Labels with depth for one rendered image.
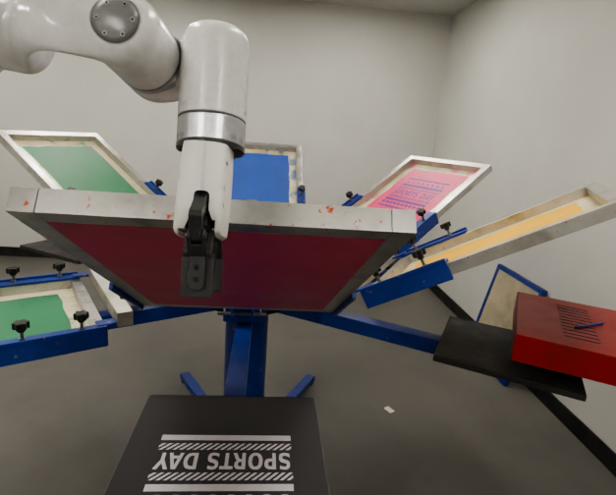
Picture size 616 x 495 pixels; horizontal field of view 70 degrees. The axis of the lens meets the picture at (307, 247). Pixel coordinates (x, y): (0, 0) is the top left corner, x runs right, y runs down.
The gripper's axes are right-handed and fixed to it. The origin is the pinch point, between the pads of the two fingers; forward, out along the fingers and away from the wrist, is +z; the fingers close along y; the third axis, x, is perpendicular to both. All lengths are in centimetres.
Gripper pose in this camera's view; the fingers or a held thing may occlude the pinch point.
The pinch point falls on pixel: (202, 285)
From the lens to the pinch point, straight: 50.4
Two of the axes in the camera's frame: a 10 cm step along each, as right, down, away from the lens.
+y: 1.0, -0.3, -9.9
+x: 9.9, 0.5, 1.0
